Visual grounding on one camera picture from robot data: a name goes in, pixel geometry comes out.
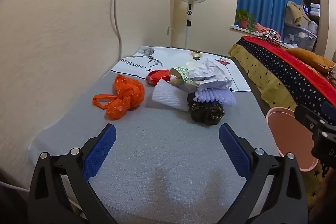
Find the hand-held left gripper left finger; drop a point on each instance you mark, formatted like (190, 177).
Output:
(101, 150)

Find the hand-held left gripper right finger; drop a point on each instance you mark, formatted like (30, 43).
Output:
(233, 150)

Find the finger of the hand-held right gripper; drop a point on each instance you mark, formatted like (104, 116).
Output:
(308, 119)

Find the pink plastic bin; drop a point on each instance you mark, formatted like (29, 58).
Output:
(288, 134)

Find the dark floral bag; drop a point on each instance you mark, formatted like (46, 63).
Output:
(207, 113)

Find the lavender foam net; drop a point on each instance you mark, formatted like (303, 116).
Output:
(215, 96)

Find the orange plastic bag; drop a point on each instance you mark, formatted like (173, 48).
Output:
(126, 95)

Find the white paper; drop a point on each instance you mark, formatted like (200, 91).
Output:
(210, 74)

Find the white foam sheet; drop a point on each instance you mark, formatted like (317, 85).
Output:
(168, 96)

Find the green printed paper wrapper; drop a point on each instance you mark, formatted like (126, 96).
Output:
(183, 78)

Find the red plastic bag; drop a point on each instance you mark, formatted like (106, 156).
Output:
(157, 76)

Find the navy star bed sheet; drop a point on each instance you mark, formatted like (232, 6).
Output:
(278, 79)

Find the orange pillow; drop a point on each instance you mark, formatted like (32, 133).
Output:
(309, 58)

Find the clear storage box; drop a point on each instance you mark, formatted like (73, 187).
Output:
(299, 37)

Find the striped cloth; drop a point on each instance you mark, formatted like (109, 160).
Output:
(270, 37)

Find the white lidded box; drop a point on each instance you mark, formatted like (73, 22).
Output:
(313, 26)

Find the pink folded cloth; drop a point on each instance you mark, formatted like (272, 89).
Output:
(261, 27)

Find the tan jacket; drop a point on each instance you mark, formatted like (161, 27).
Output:
(295, 12)

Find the potted green plant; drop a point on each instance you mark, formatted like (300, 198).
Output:
(244, 18)

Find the wall socket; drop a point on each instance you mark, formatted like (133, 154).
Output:
(169, 30)

